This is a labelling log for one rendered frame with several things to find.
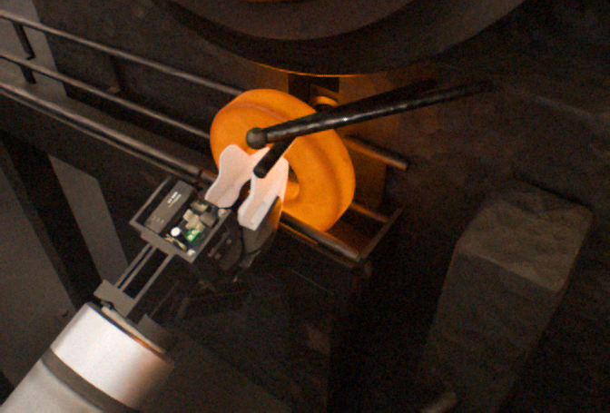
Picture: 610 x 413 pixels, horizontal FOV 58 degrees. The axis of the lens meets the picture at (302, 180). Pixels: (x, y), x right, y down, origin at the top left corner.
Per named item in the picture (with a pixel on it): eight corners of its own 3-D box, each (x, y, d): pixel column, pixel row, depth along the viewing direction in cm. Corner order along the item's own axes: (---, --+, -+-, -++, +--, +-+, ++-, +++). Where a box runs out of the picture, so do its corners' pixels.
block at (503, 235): (451, 318, 63) (506, 162, 46) (520, 355, 59) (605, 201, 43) (408, 391, 57) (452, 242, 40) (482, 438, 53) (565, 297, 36)
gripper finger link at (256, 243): (292, 202, 50) (235, 281, 47) (295, 210, 51) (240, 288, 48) (251, 181, 52) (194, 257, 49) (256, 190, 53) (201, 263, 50)
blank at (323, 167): (216, 73, 55) (193, 90, 53) (350, 108, 47) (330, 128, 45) (244, 191, 65) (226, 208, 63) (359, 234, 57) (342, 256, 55)
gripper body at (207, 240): (240, 204, 44) (142, 335, 40) (265, 248, 51) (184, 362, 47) (171, 167, 47) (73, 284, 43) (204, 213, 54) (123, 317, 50)
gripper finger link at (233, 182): (272, 117, 50) (211, 196, 47) (285, 153, 55) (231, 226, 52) (245, 105, 51) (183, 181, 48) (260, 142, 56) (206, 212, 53)
